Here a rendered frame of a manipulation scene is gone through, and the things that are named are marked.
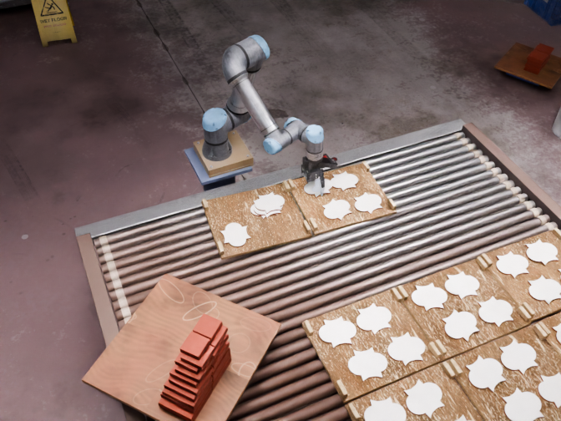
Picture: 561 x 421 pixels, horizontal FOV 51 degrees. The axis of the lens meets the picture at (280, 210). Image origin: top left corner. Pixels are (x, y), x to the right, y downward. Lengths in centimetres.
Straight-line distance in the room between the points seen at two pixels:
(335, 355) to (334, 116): 283
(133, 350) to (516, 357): 139
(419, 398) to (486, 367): 29
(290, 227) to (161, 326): 76
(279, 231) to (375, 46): 338
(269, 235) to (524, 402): 118
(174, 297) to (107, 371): 36
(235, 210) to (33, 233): 176
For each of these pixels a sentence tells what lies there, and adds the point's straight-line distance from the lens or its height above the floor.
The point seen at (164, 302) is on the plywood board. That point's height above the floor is 104.
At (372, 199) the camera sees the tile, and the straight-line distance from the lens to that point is 274.
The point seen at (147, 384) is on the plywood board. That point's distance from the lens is 208.
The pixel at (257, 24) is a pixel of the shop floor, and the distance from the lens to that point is 590.
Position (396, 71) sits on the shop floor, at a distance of 537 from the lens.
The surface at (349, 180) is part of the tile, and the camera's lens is 281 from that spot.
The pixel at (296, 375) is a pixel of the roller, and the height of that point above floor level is 92.
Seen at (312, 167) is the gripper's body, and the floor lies 109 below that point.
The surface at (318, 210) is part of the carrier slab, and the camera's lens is 267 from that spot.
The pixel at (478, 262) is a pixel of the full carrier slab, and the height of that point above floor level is 95.
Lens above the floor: 287
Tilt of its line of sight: 47 degrees down
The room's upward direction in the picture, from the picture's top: 2 degrees clockwise
